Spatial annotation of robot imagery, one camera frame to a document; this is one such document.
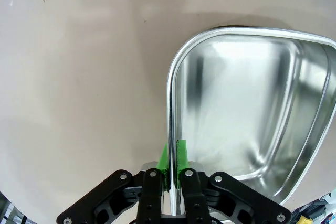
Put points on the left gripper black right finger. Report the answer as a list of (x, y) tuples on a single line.
[(193, 197)]

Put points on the stainless steel food container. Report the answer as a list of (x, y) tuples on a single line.
[(236, 98)]

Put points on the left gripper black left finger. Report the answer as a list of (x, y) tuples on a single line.
[(151, 197)]

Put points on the small yellow object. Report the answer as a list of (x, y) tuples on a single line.
[(305, 220)]

